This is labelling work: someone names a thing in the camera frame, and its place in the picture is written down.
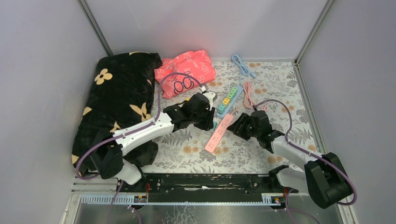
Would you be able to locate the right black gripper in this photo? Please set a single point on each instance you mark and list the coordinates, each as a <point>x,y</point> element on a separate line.
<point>235,126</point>

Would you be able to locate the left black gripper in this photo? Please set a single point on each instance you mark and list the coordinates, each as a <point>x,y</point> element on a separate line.
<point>208,124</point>

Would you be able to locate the black floral blanket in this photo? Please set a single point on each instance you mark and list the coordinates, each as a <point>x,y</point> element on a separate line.
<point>121,95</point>

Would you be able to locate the floral table mat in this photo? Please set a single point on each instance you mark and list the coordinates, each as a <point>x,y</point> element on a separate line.
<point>184,151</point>

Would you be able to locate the blue power strip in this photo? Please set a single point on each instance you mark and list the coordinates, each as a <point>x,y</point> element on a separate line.
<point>245,87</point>

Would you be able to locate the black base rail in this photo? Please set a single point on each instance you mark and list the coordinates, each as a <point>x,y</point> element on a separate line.
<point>205,188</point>

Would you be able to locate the pink power strip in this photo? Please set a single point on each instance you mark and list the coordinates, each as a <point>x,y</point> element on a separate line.
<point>220,131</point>

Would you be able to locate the pink patterned bag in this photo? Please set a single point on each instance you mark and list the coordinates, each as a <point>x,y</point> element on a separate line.
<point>196,64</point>

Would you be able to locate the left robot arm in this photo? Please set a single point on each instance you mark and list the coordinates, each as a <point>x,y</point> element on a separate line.
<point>108,157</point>

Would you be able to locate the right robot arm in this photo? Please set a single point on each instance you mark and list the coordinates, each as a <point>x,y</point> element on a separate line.
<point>321,176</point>

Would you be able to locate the yellow plug cube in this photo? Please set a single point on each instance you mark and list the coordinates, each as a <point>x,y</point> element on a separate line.
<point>226,101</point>

